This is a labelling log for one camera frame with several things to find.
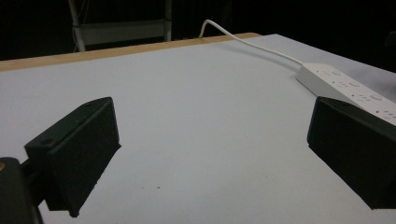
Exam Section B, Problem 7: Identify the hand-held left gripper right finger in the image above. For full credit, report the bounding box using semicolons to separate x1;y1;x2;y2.
306;96;396;210

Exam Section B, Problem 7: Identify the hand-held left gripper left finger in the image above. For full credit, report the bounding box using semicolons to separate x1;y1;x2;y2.
23;96;122;218

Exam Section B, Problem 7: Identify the white power strip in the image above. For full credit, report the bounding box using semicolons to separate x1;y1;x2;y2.
295;62;396;127

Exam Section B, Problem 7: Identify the metal stand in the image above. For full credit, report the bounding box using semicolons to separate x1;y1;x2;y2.
67;0;173;53

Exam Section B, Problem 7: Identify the white power cable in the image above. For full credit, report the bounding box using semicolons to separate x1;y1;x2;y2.
199;19;304;66

